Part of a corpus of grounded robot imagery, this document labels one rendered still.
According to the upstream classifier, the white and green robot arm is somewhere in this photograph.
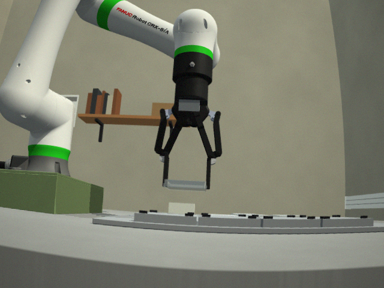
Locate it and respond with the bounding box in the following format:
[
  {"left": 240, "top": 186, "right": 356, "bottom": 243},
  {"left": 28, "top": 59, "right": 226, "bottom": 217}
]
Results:
[{"left": 0, "top": 0, "right": 220, "bottom": 177}]

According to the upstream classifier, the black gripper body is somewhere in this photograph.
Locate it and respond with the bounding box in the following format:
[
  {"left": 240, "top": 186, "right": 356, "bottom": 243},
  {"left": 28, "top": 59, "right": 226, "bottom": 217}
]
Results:
[{"left": 172, "top": 76, "right": 209, "bottom": 127}]

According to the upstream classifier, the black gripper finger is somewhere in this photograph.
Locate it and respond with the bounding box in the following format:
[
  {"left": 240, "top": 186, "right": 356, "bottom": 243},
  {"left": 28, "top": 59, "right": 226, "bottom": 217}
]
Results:
[
  {"left": 154, "top": 109, "right": 187, "bottom": 183},
  {"left": 193, "top": 111, "right": 222, "bottom": 189}
]

